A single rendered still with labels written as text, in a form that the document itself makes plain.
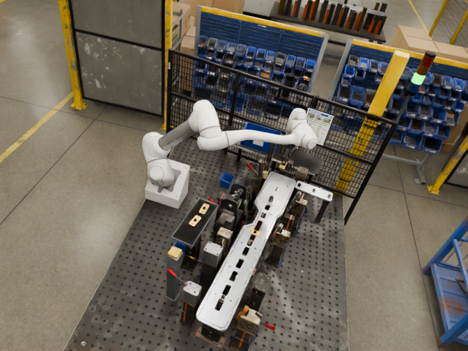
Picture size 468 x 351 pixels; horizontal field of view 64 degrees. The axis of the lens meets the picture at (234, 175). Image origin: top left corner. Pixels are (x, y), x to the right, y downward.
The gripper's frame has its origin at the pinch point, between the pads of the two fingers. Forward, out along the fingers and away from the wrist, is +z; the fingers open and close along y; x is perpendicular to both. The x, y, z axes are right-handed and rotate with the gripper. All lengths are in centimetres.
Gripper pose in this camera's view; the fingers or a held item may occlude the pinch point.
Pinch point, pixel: (284, 160)
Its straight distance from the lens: 265.8
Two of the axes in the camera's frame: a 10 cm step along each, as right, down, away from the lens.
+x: 3.7, -5.7, 7.3
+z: -1.5, 7.4, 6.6
